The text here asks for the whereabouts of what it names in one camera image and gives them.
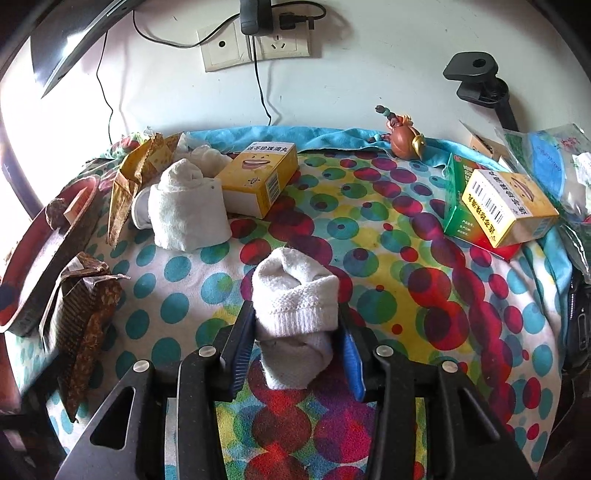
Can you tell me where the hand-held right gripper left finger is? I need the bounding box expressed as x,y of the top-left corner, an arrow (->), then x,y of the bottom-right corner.
55,302 -> 257,480

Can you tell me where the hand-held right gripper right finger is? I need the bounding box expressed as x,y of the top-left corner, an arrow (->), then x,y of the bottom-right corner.
339,309 -> 539,480

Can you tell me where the white knitted sock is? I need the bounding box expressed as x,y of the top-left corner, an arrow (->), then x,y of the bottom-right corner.
252,247 -> 340,390

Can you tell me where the white stained sock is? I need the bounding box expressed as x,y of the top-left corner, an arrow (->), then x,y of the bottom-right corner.
150,158 -> 232,252

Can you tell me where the white smooth sock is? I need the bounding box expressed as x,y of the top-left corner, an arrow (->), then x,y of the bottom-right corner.
132,187 -> 155,230

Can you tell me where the yellow snack packet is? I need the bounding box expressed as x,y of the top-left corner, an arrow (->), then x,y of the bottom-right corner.
119,133 -> 183,185

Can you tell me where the red round tray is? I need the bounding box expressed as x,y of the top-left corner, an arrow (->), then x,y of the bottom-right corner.
0,178 -> 105,335

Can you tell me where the polka dot blanket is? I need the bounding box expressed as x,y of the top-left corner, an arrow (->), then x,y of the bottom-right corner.
9,124 -> 573,480

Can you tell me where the yellow smiling face box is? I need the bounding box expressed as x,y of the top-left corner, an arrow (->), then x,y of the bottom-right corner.
215,141 -> 299,220

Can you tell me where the brown snack packet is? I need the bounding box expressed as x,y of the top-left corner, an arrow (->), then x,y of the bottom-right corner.
39,251 -> 132,423

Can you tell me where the green and red box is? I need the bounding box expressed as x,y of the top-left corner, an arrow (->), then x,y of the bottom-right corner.
443,152 -> 522,262

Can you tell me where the yellow-brown snack packet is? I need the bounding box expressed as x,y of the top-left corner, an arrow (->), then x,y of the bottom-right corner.
107,173 -> 141,247

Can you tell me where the yellow barcode box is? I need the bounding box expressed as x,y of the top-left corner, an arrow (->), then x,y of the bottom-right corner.
462,168 -> 560,248

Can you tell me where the black bag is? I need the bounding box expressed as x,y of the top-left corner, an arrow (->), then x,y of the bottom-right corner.
561,272 -> 591,374

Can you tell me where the orange toy figure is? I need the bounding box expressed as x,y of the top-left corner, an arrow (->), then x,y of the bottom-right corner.
375,105 -> 426,161

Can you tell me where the brown paper packet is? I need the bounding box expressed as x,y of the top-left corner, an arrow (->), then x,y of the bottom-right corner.
459,121 -> 509,162

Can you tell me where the clear plastic bag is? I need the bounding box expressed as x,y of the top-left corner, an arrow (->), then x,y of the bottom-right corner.
496,124 -> 591,282

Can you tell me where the black plug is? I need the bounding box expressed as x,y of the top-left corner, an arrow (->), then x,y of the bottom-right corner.
272,13 -> 315,31

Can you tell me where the black charger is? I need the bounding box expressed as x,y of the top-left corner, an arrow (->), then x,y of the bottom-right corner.
239,0 -> 272,35

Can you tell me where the woven rope ball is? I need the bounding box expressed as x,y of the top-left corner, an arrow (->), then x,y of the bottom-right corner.
46,198 -> 70,228

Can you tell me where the black charger cable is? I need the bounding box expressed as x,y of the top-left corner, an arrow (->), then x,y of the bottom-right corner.
250,34 -> 273,127

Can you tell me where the thin black hanging cable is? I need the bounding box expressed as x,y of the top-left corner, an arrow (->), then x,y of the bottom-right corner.
96,31 -> 114,145

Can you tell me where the white wall socket plate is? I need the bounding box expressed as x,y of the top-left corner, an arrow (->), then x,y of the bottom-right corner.
198,23 -> 256,72
254,28 -> 311,61

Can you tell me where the black clamp mount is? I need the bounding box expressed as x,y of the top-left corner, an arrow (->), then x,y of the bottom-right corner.
442,52 -> 520,132

